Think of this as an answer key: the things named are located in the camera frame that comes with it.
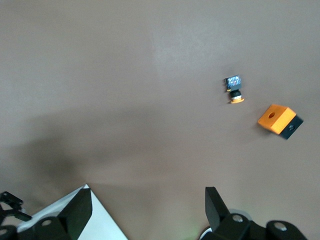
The white drawer cabinet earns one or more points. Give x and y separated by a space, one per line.
105 225

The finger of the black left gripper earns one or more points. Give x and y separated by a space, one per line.
20 216
11 198

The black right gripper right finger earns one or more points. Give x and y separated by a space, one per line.
217 212

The yellow push button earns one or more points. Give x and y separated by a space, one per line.
235 85

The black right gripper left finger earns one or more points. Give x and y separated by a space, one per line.
75 212

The orange black box with hole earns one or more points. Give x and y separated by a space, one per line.
275 120

